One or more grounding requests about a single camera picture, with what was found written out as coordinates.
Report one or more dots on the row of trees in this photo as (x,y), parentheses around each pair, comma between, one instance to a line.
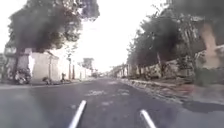
(163,40)

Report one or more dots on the grey asphalt road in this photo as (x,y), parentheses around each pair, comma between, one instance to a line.
(100,100)

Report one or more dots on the white boundary wall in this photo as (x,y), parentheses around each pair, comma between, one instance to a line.
(46,65)

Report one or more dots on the large dark tree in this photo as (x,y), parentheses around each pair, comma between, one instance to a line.
(46,23)

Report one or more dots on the dirt verge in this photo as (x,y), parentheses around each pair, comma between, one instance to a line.
(173,87)

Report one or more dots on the parked motorcycle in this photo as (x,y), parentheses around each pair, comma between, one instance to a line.
(22,76)

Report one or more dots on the low wall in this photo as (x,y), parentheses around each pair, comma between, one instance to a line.
(156,70)

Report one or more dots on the robot's own part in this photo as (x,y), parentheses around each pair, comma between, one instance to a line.
(77,114)
(146,119)

